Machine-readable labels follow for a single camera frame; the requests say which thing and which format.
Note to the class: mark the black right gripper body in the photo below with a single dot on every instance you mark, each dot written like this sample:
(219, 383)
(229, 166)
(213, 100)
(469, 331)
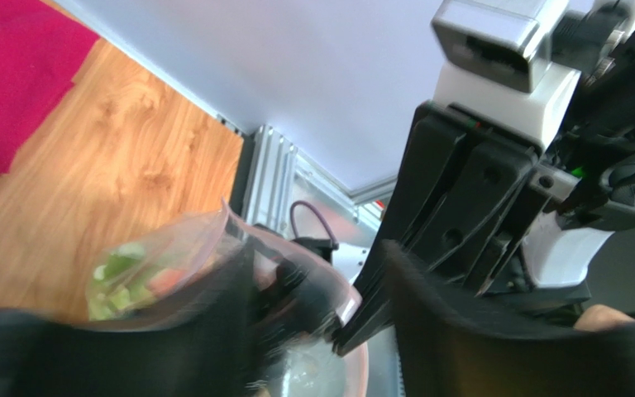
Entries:
(467, 194)

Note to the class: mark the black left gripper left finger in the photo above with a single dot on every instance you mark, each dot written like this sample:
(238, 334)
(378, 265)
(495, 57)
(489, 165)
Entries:
(220, 335)

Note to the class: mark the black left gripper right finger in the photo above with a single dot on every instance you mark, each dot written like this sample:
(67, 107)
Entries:
(453, 344)

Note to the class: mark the clear zip top bag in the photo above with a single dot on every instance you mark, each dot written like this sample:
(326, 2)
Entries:
(196, 275)

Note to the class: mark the watermelon slice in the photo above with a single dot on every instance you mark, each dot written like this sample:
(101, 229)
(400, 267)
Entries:
(165, 281)

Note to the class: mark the green celery bunch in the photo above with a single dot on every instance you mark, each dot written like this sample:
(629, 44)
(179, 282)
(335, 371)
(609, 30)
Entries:
(119, 284)

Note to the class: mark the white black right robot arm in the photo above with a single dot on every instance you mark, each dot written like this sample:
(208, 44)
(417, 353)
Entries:
(600, 44)

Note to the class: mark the magenta folded cloth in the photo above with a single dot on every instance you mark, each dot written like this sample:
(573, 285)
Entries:
(41, 50)

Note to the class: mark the aluminium frame rail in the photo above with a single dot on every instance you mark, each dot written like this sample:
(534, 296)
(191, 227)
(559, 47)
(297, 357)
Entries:
(279, 188)

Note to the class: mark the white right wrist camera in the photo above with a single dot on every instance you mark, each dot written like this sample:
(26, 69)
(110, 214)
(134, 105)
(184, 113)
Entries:
(499, 65)

